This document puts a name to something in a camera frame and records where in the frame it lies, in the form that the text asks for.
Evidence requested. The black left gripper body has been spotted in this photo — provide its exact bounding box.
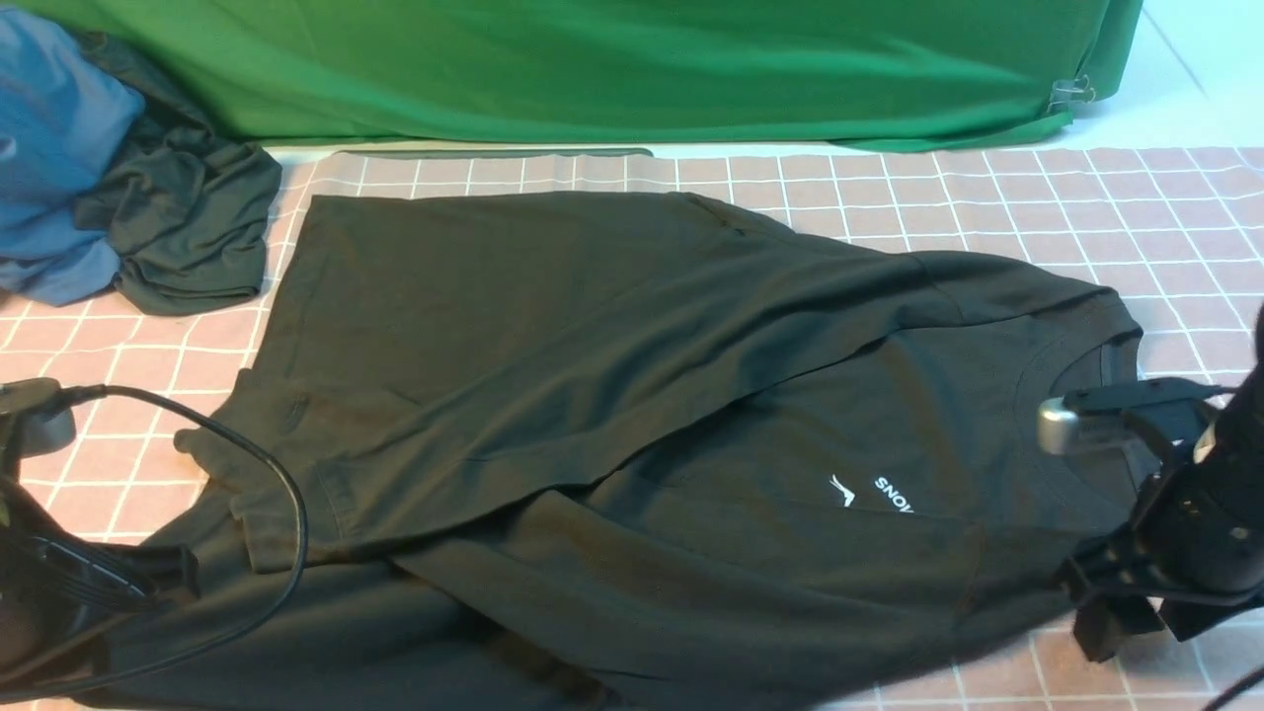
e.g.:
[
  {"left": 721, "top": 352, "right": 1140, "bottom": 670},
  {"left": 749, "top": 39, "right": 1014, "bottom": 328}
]
[{"left": 1, "top": 478, "right": 198, "bottom": 692}]

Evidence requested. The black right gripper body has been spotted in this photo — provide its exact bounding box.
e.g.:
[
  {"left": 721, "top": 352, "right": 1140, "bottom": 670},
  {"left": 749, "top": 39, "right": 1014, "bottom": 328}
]
[{"left": 1057, "top": 366, "right": 1263, "bottom": 663}]

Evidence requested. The dark gray long-sleeve shirt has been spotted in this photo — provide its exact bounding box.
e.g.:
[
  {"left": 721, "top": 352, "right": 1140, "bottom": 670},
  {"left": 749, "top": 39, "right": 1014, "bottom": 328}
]
[{"left": 78, "top": 194, "right": 1143, "bottom": 710}]

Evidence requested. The pink checkered table mat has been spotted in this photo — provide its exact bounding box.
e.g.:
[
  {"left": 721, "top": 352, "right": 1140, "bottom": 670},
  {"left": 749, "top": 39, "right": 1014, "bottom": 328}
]
[{"left": 1, "top": 148, "right": 1261, "bottom": 710}]

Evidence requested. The dark teal crumpled garment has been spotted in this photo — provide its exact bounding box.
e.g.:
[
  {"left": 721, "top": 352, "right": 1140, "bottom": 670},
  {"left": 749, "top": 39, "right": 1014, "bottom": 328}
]
[{"left": 72, "top": 32, "right": 281, "bottom": 318}]

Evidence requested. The silver binder clip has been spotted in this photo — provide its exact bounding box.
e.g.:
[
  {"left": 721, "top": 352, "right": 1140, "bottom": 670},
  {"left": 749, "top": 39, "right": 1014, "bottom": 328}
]
[{"left": 1047, "top": 75, "right": 1097, "bottom": 114}]

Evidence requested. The blue cloth garment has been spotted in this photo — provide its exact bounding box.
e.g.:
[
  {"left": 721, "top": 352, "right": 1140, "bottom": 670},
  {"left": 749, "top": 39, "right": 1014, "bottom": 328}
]
[{"left": 1, "top": 6, "right": 145, "bottom": 306}]

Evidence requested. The green backdrop cloth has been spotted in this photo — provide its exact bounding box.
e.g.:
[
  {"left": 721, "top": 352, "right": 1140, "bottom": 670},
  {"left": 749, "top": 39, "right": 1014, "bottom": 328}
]
[{"left": 23, "top": 1, "right": 1143, "bottom": 153}]

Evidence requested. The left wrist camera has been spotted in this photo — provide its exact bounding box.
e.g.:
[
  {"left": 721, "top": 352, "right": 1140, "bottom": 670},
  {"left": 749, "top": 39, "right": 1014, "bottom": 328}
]
[{"left": 1, "top": 377, "right": 77, "bottom": 469}]

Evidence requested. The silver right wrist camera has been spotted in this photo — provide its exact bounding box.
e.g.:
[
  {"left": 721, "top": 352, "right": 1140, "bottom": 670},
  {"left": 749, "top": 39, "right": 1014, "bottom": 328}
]
[{"left": 1036, "top": 377, "right": 1225, "bottom": 457}]

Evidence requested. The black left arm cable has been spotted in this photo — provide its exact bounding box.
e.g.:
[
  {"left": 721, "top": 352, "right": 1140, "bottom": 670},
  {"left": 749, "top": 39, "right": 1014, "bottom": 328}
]
[{"left": 0, "top": 383, "right": 310, "bottom": 697}]

